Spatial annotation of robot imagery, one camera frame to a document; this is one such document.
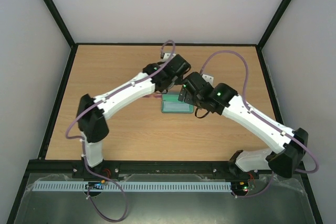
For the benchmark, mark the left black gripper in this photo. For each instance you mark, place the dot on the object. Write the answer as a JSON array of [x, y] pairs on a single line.
[[177, 81]]

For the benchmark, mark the white slotted cable duct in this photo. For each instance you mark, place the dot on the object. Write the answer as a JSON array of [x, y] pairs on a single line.
[[134, 187]]

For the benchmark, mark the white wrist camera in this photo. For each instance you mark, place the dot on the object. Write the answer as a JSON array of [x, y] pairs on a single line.
[[165, 56], [208, 78]]

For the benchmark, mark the pink sunglasses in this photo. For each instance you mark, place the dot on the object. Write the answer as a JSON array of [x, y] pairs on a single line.
[[154, 95]]

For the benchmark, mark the black aluminium frame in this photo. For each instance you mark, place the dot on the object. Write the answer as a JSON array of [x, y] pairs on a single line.
[[41, 165]]

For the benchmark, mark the light blue cleaning cloth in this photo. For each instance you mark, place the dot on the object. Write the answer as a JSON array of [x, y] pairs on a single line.
[[173, 107]]

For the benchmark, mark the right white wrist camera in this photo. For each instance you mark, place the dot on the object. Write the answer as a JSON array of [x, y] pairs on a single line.
[[208, 78]]

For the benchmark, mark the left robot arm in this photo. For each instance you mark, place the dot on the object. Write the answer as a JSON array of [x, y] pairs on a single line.
[[93, 113]]

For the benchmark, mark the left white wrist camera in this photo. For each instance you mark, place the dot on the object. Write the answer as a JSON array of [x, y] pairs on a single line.
[[165, 56]]

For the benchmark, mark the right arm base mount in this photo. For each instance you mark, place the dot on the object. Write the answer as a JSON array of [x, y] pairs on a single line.
[[230, 172]]

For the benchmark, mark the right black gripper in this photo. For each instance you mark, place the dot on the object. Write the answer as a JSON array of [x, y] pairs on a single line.
[[186, 97]]

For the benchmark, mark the grey glasses case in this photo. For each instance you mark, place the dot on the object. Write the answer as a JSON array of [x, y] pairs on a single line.
[[172, 97]]

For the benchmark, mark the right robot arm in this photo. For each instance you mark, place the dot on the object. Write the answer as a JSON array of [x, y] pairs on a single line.
[[286, 147]]

